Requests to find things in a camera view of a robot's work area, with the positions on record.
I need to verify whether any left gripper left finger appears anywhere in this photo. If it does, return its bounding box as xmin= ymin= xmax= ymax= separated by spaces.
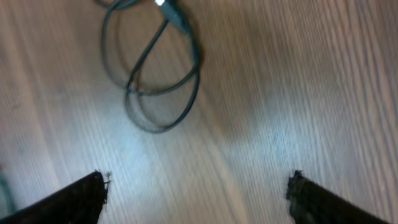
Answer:
xmin=1 ymin=171 xmax=111 ymax=224

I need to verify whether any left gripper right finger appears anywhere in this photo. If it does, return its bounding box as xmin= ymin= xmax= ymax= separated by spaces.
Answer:
xmin=285 ymin=170 xmax=387 ymax=224

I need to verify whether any black usb cable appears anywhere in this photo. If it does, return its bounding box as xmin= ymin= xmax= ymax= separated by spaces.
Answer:
xmin=93 ymin=0 xmax=201 ymax=134

